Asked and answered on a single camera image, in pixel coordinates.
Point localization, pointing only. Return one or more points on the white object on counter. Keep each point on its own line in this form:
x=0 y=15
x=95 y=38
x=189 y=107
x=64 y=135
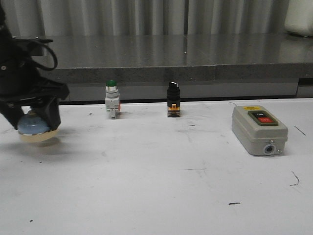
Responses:
x=299 y=17

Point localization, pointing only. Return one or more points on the grey stone counter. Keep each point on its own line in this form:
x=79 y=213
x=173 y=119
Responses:
x=206 y=67

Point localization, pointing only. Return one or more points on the black selector switch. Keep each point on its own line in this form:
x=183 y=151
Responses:
x=173 y=100

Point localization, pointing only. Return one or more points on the blue and cream call bell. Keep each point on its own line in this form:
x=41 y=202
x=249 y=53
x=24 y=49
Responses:
x=32 y=128

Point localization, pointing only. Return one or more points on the grey on-off switch box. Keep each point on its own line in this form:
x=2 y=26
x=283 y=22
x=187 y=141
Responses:
x=259 y=131

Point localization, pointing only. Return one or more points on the green pushbutton switch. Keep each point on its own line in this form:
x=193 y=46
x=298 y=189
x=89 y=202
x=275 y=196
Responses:
x=112 y=99

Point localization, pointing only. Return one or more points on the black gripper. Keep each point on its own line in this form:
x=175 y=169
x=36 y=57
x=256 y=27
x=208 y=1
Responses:
x=20 y=80

